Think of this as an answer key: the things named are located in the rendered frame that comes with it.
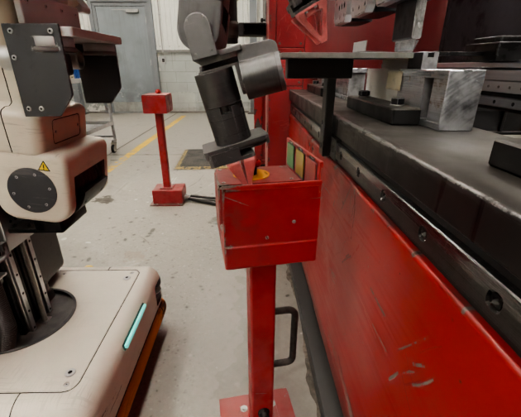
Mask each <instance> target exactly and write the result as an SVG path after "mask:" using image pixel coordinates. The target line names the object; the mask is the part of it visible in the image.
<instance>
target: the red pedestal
mask: <svg viewBox="0 0 521 417"><path fill-rule="evenodd" d="M141 101H142V108H143V113H154V114H155V124H156V131H157V137H158V144H159V152H160V164H161V171H162V179H163V184H157V185H156V187H155V188H154V189H153V190H152V196H153V201H152V203H151V204H150V206H183V205H184V202H185V201H184V196H185V194H186V185H185V184H171V181H170V167H169V159H168V151H167V144H166V136H165V122H164V114H163V113H169V112H170V111H172V110H173V104H172V96H171V93H162V92H161V91H160V90H159V89H156V90H155V93H146V94H142V96H141Z"/></svg>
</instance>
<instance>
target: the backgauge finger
mask: <svg viewBox="0 0 521 417"><path fill-rule="evenodd" d="M418 52H439V56H463V59H462V62H508V61H521V36H492V37H485V38H478V39H474V42H473V44H471V45H466V47H465V51H417V52H413V53H418Z"/></svg>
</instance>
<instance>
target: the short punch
mask: <svg viewBox="0 0 521 417"><path fill-rule="evenodd" d="M426 6H427V0H407V1H405V2H402V3H399V4H397V7H396V13H395V19H394V31H393V37H392V41H393V42H395V47H394V51H401V50H414V49H415V44H416V39H419V38H420V37H421V35H422V30H423V21H424V16H425V11H426Z"/></svg>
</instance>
